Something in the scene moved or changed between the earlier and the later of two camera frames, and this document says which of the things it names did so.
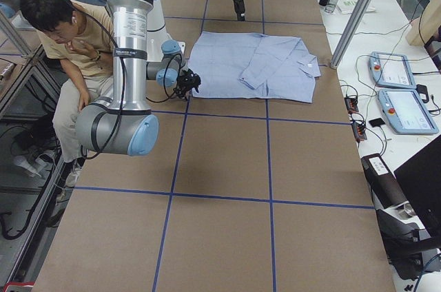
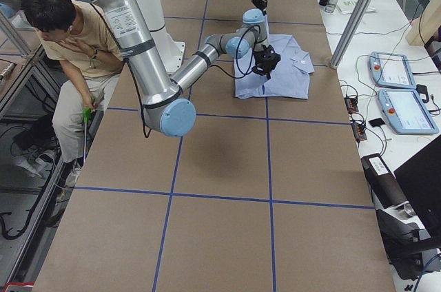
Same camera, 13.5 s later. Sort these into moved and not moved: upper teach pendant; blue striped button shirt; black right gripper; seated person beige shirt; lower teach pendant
Moved: black right gripper; blue striped button shirt
Not moved: upper teach pendant; seated person beige shirt; lower teach pendant
